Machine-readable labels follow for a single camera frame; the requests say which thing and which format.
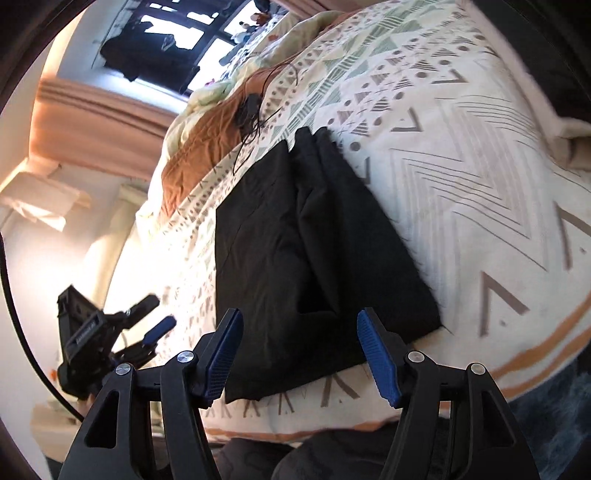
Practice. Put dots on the black pants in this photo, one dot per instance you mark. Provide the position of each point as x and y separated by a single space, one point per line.
295 254

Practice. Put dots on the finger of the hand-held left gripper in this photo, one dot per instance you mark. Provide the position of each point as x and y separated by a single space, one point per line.
159 328
145 304

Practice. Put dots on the pink curtain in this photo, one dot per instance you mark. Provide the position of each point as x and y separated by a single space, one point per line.
101 124

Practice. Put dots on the dark cloth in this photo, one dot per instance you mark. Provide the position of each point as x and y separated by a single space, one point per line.
535 50

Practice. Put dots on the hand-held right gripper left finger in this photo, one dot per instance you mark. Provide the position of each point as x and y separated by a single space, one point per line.
221 357

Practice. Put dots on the brown and cream quilt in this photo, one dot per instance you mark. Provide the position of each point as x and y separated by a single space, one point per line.
203 143

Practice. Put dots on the stuffed toys on windowsill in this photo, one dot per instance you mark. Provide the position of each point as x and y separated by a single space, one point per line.
251 23

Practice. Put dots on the small black device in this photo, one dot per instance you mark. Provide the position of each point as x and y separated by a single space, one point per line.
248 110

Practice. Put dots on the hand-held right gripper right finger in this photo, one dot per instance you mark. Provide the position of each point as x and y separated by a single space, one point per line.
378 357

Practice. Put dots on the dark blue rug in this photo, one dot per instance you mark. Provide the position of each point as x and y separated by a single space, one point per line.
549 406

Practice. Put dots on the window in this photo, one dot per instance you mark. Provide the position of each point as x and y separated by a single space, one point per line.
184 27

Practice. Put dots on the patterned white bedspread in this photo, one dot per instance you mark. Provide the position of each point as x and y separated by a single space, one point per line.
461 161

